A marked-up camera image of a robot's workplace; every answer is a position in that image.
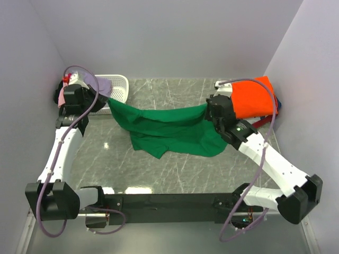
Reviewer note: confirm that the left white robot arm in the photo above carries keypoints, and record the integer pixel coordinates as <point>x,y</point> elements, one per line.
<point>50,197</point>

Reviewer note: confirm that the black t shirt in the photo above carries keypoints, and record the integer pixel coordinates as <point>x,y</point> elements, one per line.
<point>57,92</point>

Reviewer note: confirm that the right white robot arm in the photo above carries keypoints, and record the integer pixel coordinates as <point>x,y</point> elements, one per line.
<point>297,193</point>

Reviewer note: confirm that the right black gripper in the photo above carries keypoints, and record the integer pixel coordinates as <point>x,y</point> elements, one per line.
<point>207,116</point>

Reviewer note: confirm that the green t shirt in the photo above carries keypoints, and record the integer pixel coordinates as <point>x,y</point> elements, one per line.
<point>181,130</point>

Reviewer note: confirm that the white plastic laundry basket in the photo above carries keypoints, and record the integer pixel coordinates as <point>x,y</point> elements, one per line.
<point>119,92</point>

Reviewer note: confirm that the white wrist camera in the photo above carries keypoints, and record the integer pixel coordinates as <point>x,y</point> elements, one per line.
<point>223,88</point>
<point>75,78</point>

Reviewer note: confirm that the orange folded t shirt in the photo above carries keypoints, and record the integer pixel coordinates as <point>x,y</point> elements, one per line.
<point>250,100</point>

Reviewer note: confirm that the dark red folded t shirt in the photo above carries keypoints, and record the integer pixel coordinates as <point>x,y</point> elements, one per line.
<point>262,122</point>

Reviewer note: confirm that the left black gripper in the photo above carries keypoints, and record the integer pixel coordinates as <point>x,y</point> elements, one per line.
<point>100,101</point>

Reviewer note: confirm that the aluminium rail frame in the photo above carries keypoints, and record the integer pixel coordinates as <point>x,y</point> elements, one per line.
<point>273,235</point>

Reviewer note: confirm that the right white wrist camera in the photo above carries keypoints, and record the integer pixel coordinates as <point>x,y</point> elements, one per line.
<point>223,88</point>

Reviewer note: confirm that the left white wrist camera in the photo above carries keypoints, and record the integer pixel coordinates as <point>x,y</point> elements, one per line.
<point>75,78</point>

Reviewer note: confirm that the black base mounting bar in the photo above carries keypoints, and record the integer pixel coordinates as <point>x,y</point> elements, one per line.
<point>170,208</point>

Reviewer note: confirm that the lilac t shirt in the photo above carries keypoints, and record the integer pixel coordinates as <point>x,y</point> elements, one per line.
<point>105,85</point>

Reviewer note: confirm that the pink t shirt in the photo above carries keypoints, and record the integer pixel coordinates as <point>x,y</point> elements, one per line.
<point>61,98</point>

